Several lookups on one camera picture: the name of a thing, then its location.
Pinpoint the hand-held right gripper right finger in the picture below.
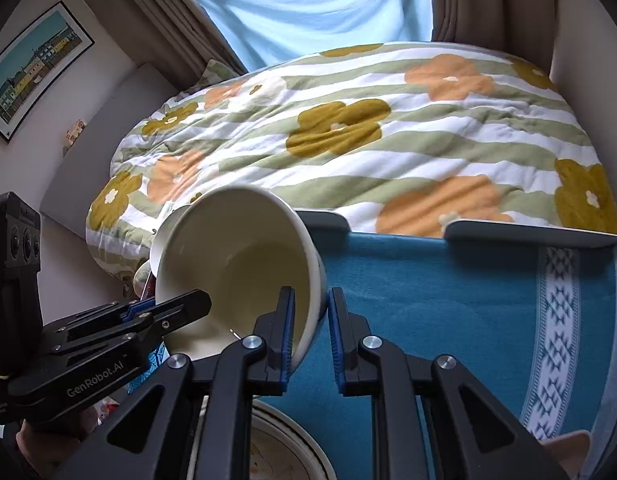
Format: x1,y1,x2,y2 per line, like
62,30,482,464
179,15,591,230
329,287,570,480

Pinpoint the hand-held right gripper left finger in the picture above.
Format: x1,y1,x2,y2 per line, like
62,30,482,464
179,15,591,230
53,286,296,480

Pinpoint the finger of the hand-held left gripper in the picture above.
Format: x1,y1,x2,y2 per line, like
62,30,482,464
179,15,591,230
48,289,212,357
41,299,157,335

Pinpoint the cream ceramic bowl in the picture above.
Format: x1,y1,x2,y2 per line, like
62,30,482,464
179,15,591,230
150,184,329,369

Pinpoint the cartoon print plate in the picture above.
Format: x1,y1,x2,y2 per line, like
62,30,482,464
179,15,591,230
188,396,338,480

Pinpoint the person's left hand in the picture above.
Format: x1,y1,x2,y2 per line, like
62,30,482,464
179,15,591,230
15,406,98,467

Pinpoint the blue patterned tablecloth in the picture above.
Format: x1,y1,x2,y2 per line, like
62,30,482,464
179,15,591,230
128,230,617,480

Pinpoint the grey padded headboard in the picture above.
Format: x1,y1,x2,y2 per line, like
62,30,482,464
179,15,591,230
40,63,210,242

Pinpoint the floral striped duvet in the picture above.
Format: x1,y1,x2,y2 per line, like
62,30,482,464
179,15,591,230
85,42,617,292

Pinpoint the green checked pillow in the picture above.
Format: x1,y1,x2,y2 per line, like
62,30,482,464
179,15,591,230
187,58,240,97

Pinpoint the peach coloured object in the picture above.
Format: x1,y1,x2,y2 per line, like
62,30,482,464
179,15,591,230
543,429,593,480

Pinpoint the framed townscape picture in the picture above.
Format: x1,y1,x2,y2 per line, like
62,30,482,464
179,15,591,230
0,0,96,145

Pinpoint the brown curtain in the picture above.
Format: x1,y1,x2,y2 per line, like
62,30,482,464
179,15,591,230
85,0,250,74
425,0,563,80

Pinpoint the light blue window cloth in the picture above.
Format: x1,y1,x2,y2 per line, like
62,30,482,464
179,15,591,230
190,0,438,74

